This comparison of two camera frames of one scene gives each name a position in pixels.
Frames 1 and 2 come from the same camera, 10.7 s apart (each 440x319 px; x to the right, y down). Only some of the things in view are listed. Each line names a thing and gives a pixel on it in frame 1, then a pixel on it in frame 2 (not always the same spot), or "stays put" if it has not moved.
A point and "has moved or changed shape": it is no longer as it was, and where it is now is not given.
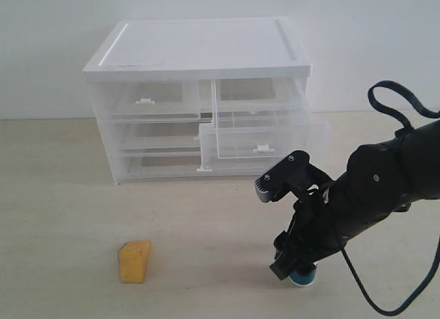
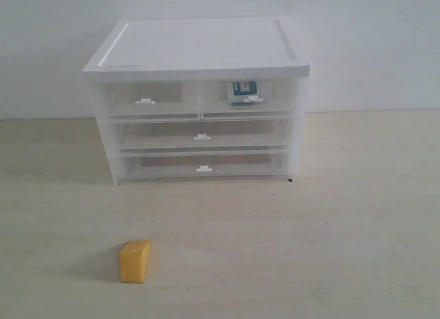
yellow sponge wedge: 133,257 stays put
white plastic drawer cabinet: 177,99 stays put
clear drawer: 155,100 stays put
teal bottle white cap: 302,280 to 245,91
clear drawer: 258,124 has moved or changed shape
